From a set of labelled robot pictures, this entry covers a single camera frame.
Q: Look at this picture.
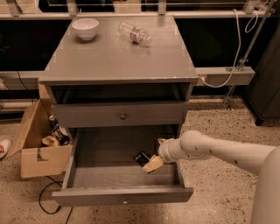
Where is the snack bag in box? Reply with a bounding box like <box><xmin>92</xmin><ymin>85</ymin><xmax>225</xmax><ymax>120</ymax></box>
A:
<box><xmin>42</xmin><ymin>136</ymin><xmax>60</xmax><ymax>147</ymax></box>

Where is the soda can in box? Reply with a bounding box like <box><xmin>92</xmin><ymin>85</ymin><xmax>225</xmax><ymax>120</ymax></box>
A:
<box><xmin>49</xmin><ymin>115</ymin><xmax>60</xmax><ymax>131</ymax></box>

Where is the white ceramic bowl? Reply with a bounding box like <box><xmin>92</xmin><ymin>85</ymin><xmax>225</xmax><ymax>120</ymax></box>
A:
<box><xmin>71</xmin><ymin>18</ymin><xmax>99</xmax><ymax>40</ymax></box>

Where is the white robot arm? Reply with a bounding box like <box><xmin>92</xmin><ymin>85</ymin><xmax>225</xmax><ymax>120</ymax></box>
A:
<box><xmin>143</xmin><ymin>130</ymin><xmax>280</xmax><ymax>224</ymax></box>

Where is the open grey middle drawer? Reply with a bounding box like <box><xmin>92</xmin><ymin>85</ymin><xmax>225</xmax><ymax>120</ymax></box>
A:
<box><xmin>52</xmin><ymin>125</ymin><xmax>193</xmax><ymax>207</ymax></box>

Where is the closed grey top drawer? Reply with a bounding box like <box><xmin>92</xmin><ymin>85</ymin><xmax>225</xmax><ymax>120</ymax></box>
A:
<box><xmin>52</xmin><ymin>102</ymin><xmax>187</xmax><ymax>128</ymax></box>

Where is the open cardboard box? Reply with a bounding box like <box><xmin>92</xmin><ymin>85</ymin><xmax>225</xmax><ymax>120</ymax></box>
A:
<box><xmin>5</xmin><ymin>81</ymin><xmax>74</xmax><ymax>179</ymax></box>

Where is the white red shoe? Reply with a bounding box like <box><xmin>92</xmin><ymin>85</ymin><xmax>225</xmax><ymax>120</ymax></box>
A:
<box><xmin>0</xmin><ymin>139</ymin><xmax>11</xmax><ymax>159</ymax></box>

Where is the dark cabinet on wheels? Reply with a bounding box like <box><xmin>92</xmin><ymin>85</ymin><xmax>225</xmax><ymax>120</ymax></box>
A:
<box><xmin>244</xmin><ymin>24</ymin><xmax>280</xmax><ymax>126</ymax></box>

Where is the diagonal metal pole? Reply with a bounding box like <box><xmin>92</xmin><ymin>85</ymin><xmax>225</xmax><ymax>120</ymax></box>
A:
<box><xmin>223</xmin><ymin>0</ymin><xmax>277</xmax><ymax>110</ymax></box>

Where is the clear plastic water bottle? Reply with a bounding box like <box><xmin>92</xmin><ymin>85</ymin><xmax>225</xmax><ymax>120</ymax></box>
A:
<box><xmin>117</xmin><ymin>22</ymin><xmax>151</xmax><ymax>46</ymax></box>

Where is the grey metal rail shelf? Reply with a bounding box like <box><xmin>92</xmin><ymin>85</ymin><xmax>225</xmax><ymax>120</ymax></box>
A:
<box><xmin>196</xmin><ymin>66</ymin><xmax>255</xmax><ymax>88</ymax></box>

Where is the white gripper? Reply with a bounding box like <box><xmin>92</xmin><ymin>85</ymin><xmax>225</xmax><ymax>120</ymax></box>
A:
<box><xmin>143</xmin><ymin>138</ymin><xmax>184</xmax><ymax>173</ymax></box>

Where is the white hanging cable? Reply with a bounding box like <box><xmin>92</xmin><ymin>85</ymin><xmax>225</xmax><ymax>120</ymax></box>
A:
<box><xmin>199</xmin><ymin>8</ymin><xmax>259</xmax><ymax>89</ymax></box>

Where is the grey wooden drawer cabinet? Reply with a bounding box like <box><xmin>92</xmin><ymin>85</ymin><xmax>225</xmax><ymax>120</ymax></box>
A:
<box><xmin>38</xmin><ymin>16</ymin><xmax>200</xmax><ymax>141</ymax></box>

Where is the black rxbar chocolate wrapper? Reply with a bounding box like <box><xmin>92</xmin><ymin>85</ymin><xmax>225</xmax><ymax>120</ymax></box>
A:
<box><xmin>134</xmin><ymin>151</ymin><xmax>150</xmax><ymax>167</ymax></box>

